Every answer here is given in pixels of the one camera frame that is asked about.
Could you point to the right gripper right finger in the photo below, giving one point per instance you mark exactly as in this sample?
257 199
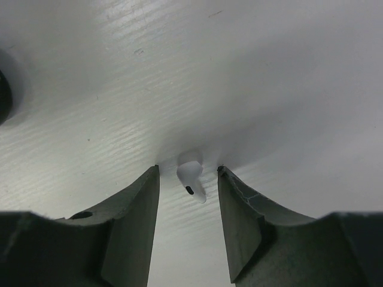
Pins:
270 245

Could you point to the white earbud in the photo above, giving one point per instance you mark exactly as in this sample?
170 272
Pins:
189 171

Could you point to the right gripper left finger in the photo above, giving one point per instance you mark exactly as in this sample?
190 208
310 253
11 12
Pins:
109 244

